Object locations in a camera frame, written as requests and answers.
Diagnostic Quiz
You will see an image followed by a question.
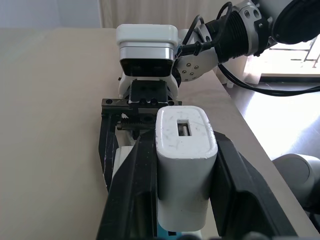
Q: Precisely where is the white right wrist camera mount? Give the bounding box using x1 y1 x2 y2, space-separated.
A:
115 23 180 101

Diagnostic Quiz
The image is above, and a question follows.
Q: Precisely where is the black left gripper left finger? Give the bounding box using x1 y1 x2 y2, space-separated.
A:
96 129 159 240

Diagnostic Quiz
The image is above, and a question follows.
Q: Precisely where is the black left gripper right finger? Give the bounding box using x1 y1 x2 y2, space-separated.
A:
209 129 299 240

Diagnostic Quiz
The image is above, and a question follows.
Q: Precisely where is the silver robot body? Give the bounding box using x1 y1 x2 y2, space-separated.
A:
271 152 320 218

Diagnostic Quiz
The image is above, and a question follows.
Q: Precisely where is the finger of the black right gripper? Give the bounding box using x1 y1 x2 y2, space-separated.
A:
98 112 120 194

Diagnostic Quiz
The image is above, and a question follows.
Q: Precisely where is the white USB charger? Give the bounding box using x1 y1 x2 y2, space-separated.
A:
154 105 219 232

